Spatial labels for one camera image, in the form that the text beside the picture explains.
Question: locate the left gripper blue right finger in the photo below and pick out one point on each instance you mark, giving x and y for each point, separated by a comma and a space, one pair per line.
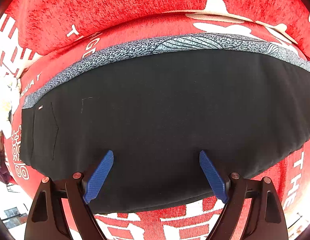
218, 180

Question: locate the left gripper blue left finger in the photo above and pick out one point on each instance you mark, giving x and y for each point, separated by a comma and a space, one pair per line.
95, 177

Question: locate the black pants with patterned trim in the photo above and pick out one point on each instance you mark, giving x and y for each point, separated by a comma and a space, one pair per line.
156, 104

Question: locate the red wedding bed quilt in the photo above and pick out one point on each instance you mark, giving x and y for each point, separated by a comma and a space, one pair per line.
193, 220

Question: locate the red long pillow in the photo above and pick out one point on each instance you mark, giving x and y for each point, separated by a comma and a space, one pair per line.
30, 29

